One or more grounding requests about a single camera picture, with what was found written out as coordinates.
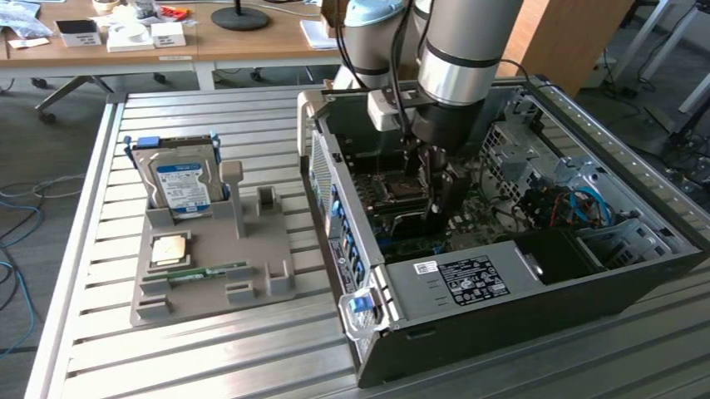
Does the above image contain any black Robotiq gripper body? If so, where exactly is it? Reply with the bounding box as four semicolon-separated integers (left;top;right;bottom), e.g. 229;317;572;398
410;98;489;158

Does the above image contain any graphics card with metal bracket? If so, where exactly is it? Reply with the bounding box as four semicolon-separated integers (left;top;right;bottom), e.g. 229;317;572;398
386;210;452;242

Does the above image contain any CPU socket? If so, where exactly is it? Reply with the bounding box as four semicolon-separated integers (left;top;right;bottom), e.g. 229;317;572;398
377;170;425;200

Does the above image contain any green motherboard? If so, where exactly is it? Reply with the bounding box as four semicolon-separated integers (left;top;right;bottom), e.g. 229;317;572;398
353;157;526;265

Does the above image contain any perforated silver drive cage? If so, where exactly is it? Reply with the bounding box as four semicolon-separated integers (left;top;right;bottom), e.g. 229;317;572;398
477;120;550;200

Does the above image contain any black expansion slot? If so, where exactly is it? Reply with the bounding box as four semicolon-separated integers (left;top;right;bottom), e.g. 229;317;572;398
385;244;446;258

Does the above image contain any grey power supply unit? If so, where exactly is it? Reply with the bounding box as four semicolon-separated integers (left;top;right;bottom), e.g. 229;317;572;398
382;240;545;329

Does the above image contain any stack of papers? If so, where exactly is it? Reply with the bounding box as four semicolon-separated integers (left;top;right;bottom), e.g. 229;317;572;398
299;18;346;52

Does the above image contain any silver disk bay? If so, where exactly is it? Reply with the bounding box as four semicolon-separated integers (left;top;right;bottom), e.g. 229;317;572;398
574;218;676;271

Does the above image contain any brown cardboard box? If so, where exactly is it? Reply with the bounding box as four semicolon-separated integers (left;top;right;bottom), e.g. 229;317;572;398
319;0;350;29

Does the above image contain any open black PC case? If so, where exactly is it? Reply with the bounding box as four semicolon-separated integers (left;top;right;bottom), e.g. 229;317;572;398
297;73;710;390

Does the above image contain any grey parts rack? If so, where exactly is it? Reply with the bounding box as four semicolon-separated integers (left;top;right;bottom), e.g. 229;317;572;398
129;160;299;329

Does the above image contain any silver hard disk blue label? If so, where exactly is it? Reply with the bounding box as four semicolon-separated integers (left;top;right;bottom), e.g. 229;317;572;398
131;143;223;219

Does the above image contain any black round lamp base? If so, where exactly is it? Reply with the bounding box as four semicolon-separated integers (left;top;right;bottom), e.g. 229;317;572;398
210;0;273;32

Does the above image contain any green RAM stick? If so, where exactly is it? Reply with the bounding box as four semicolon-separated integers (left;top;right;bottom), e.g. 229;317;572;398
145;260;250;286

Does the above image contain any blue disk caddy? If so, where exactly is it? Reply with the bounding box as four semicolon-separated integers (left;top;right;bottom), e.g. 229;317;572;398
122;131;233;201

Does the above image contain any CPU chip with metal lid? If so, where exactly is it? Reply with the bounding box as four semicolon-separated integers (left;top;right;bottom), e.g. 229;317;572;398
150;234;189;266

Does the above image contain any plain white box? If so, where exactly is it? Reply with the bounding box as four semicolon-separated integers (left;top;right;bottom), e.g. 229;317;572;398
150;21;187;49

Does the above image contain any red object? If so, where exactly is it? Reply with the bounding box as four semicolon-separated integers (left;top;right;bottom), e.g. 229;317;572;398
158;4;194;22

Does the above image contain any white box with round part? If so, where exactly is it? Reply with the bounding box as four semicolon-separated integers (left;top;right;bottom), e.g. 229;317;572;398
105;21;157;54

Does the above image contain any black and white box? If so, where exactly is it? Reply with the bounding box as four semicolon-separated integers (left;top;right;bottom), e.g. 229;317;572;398
54;18;103;48

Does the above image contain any wooden desk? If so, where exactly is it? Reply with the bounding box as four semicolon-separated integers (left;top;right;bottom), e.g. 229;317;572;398
0;0;434;124

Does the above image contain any clear plastic bag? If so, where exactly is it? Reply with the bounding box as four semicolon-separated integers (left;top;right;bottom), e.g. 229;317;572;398
0;2;55;38

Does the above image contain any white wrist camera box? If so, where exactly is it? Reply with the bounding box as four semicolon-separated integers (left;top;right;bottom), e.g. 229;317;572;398
366;86;417;131

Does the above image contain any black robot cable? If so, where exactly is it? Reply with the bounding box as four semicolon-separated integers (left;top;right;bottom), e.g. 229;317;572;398
333;0;416;138

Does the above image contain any black cable over case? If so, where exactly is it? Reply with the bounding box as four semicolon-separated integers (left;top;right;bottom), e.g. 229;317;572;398
498;58;556;91

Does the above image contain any red wire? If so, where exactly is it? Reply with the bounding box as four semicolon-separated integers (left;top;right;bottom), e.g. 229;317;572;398
552;190;578;228

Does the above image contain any blue wire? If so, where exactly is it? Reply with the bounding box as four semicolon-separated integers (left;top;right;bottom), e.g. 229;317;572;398
570;189;616;228

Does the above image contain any grey floor cable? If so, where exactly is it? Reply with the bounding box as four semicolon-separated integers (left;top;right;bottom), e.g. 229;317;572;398
0;174;85;200

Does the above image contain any blue floor cable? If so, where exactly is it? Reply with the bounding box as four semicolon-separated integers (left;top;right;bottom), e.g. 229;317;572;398
0;203;43;358

